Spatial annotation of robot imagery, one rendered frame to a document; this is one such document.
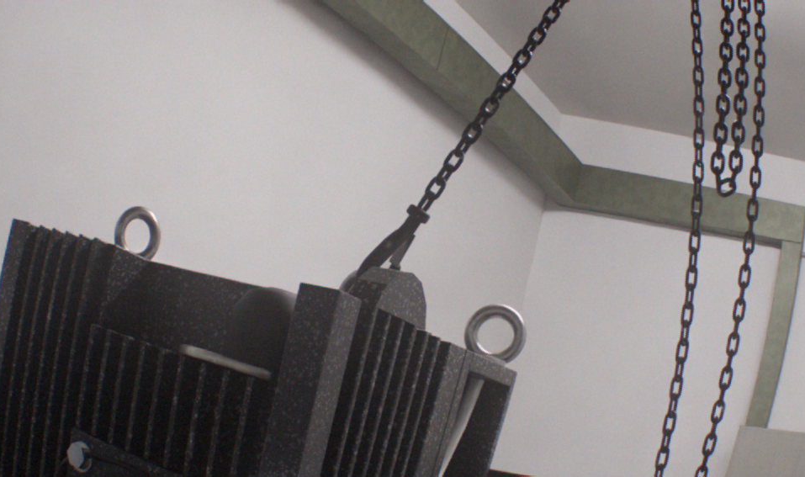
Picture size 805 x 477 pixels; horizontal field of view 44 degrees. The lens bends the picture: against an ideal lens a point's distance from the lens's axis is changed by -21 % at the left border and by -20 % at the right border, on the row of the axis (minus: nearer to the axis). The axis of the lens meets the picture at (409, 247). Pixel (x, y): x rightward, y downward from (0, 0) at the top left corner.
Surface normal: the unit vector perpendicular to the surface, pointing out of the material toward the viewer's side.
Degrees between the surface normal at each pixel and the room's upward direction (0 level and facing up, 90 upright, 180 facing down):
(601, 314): 90
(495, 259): 90
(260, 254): 90
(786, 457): 90
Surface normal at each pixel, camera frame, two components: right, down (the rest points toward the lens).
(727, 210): -0.42, -0.25
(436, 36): 0.88, 0.15
